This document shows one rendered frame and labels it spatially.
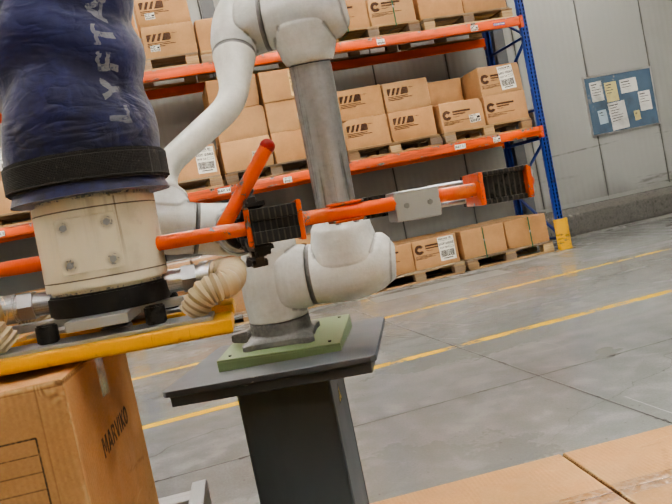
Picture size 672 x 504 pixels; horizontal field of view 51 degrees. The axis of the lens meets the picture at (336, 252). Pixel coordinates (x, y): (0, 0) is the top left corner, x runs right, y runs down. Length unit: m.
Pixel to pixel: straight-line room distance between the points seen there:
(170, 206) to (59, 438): 0.59
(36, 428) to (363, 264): 0.98
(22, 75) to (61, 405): 0.43
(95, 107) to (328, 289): 0.89
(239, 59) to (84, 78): 0.70
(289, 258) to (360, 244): 0.18
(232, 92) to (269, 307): 0.52
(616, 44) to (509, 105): 3.04
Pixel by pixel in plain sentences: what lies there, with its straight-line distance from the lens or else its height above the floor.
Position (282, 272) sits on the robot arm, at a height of 0.96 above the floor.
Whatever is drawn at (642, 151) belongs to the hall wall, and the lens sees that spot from 11.95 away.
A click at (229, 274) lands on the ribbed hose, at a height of 1.02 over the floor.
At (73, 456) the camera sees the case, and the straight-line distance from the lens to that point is 0.92.
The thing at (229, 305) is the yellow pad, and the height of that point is 0.97.
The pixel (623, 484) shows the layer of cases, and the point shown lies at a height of 0.54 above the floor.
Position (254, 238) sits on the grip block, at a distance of 1.01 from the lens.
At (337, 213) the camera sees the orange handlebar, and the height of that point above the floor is 1.07.
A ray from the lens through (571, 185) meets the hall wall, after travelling 11.22.
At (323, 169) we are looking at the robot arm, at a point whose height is 1.18.
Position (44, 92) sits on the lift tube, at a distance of 1.00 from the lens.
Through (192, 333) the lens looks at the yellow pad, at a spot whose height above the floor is 0.96.
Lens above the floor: 1.08
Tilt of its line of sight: 3 degrees down
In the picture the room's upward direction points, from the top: 12 degrees counter-clockwise
